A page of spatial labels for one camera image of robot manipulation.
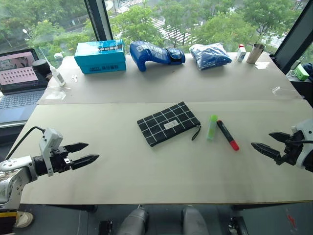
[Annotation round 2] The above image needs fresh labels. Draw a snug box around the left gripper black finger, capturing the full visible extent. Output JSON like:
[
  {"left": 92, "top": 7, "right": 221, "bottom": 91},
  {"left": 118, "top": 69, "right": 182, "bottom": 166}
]
[
  {"left": 64, "top": 142, "right": 89, "bottom": 154},
  {"left": 70, "top": 154, "right": 100, "bottom": 171}
]

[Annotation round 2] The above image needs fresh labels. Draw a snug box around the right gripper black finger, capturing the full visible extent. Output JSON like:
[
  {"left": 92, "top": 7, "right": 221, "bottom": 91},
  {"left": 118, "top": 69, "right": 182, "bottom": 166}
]
[
  {"left": 251, "top": 142, "right": 285, "bottom": 166},
  {"left": 268, "top": 132, "right": 293, "bottom": 144}
]

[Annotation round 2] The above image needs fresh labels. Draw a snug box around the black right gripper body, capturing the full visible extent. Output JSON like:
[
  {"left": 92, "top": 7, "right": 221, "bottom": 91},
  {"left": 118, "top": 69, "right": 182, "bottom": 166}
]
[{"left": 278, "top": 130, "right": 304, "bottom": 166}]

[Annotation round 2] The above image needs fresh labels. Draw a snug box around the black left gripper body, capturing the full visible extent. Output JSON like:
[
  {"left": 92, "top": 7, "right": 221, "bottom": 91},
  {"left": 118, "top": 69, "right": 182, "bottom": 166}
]
[{"left": 49, "top": 145, "right": 74, "bottom": 173}]

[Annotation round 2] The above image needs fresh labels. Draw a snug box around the black grid pencil pouch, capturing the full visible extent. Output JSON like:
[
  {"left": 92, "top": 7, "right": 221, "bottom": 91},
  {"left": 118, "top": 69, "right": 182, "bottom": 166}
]
[{"left": 136, "top": 101, "right": 202, "bottom": 148}]

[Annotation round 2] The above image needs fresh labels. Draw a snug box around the black marker with red cap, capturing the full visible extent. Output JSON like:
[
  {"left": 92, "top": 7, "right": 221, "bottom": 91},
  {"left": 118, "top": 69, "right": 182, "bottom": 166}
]
[{"left": 216, "top": 119, "right": 240, "bottom": 151}]

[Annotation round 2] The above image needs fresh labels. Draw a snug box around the black side table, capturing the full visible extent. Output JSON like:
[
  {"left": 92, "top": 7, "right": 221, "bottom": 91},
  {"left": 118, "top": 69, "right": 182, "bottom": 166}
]
[{"left": 288, "top": 73, "right": 313, "bottom": 110}]

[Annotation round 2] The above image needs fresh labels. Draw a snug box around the green highlighter pen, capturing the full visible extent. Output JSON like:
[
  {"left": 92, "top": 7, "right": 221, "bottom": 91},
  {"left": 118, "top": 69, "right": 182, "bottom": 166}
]
[{"left": 206, "top": 115, "right": 219, "bottom": 141}]

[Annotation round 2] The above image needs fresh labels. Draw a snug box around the small green box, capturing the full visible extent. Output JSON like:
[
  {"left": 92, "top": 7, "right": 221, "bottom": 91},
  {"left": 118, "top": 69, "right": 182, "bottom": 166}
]
[{"left": 295, "top": 64, "right": 310, "bottom": 81}]

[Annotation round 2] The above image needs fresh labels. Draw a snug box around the blue bag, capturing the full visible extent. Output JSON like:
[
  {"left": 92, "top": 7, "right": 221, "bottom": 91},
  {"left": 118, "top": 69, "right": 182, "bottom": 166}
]
[{"left": 302, "top": 62, "right": 313, "bottom": 82}]

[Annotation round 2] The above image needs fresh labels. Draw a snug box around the dark rounded grey shape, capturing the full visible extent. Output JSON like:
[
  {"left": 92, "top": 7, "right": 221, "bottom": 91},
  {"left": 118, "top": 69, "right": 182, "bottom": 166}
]
[
  {"left": 180, "top": 205, "right": 210, "bottom": 235},
  {"left": 116, "top": 206, "right": 150, "bottom": 235}
]

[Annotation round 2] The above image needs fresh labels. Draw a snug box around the yellow black striped block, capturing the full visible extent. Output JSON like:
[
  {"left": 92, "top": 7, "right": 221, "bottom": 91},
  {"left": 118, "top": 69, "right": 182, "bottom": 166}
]
[{"left": 0, "top": 210, "right": 18, "bottom": 235}]

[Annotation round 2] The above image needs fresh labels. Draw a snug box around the black cylinder speaker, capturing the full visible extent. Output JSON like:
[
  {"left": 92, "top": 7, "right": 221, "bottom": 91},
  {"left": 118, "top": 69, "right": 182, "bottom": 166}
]
[{"left": 32, "top": 59, "right": 52, "bottom": 82}]

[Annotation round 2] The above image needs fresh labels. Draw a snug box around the steel cup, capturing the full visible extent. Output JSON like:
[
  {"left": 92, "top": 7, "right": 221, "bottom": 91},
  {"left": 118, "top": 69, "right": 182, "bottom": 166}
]
[{"left": 246, "top": 43, "right": 266, "bottom": 65}]

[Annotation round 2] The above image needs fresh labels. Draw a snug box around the grey laptop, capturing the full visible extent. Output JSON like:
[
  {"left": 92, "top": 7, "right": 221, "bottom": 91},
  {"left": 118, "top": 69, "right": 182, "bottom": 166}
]
[{"left": 0, "top": 47, "right": 49, "bottom": 123}]

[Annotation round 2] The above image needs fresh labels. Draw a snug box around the small white bottle red cap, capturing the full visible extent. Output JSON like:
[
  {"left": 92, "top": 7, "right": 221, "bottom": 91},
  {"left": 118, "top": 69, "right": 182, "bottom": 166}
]
[{"left": 236, "top": 44, "right": 246, "bottom": 63}]

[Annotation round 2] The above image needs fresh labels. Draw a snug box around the light blue cardboard box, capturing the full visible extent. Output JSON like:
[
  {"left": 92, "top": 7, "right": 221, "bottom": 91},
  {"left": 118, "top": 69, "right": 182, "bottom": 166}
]
[{"left": 73, "top": 39, "right": 127, "bottom": 75}]

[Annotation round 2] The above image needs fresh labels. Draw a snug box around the blue cloth in plastic bag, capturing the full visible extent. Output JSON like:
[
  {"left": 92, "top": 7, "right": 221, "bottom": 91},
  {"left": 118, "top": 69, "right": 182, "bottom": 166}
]
[{"left": 189, "top": 43, "right": 233, "bottom": 72}]

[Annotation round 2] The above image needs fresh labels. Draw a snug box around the blue boxing glove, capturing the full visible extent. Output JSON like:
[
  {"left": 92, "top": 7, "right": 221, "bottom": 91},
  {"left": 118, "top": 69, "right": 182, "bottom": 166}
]
[{"left": 129, "top": 41, "right": 186, "bottom": 72}]

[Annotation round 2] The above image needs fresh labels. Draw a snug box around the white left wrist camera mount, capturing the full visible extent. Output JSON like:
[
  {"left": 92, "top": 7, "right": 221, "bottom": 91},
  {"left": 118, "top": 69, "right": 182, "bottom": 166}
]
[{"left": 39, "top": 127, "right": 64, "bottom": 177}]

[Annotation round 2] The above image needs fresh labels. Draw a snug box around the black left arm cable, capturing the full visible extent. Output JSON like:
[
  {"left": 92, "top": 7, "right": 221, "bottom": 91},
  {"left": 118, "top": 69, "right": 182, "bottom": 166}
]
[{"left": 4, "top": 126, "right": 46, "bottom": 160}]

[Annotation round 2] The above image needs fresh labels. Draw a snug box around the black window frame post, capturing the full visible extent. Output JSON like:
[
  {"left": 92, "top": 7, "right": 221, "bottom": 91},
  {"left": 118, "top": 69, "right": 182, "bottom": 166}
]
[
  {"left": 84, "top": 0, "right": 114, "bottom": 42},
  {"left": 272, "top": 0, "right": 313, "bottom": 74}
]

